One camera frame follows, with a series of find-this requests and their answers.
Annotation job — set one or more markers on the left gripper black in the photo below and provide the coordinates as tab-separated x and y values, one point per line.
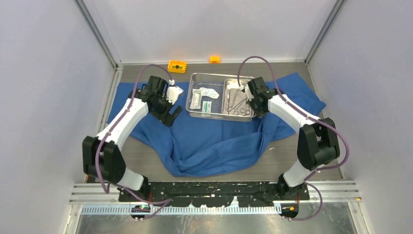
167	119

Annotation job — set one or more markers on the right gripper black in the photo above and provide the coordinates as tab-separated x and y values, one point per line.
259	113

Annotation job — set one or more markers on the blue surgical drape cloth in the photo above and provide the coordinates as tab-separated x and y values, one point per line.
206	147

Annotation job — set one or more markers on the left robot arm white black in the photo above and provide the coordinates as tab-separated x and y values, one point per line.
101	154

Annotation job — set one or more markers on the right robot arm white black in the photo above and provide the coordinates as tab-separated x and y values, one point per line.
317	142

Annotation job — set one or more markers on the steel surgical forceps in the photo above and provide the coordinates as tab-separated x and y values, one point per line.
242	108

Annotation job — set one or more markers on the steel surgical scissors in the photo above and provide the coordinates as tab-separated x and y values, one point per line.
232	96

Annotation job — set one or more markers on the white sterile pouch packet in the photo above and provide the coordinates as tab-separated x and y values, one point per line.
195	102

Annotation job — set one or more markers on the green white small packet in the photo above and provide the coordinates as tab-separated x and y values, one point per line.
206	106

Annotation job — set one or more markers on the crumpled clear plastic packet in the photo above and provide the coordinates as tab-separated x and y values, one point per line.
209	92

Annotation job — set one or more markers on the large orange plastic block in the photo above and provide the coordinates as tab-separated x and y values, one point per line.
176	66

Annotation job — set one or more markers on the small orange plastic block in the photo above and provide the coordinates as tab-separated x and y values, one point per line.
214	59

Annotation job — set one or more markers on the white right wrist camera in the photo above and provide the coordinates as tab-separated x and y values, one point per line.
245	88

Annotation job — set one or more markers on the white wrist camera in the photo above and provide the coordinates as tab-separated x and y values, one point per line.
245	88
173	92

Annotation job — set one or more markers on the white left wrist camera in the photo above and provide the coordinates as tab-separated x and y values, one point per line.
173	92

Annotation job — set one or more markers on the wire mesh instrument basket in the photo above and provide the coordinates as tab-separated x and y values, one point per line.
216	82

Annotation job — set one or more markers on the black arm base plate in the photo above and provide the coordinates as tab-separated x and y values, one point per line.
214	194

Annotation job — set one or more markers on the aluminium front frame rail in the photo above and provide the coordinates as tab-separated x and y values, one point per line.
92	200

